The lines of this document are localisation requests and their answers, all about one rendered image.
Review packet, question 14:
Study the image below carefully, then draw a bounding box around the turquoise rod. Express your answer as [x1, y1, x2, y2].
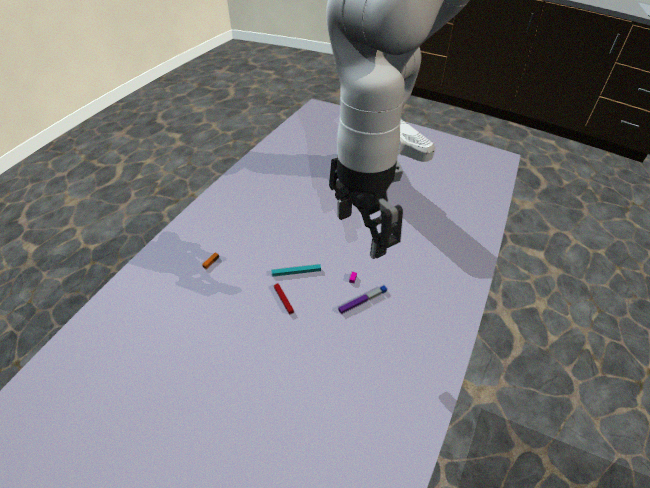
[272, 264, 321, 277]

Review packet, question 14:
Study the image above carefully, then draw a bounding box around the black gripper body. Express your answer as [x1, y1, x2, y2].
[337, 157, 397, 215]

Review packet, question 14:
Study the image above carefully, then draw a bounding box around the purple rod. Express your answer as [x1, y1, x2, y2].
[338, 294, 368, 314]

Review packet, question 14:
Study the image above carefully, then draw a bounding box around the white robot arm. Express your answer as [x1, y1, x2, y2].
[326, 0, 470, 173]

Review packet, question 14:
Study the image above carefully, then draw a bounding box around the dark red rod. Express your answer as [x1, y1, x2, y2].
[274, 283, 294, 314]

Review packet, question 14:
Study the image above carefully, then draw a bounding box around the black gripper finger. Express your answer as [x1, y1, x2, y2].
[355, 195, 403, 259]
[329, 158, 354, 220]

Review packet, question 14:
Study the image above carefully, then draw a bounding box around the orange rectangular bar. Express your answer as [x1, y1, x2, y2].
[202, 253, 219, 269]

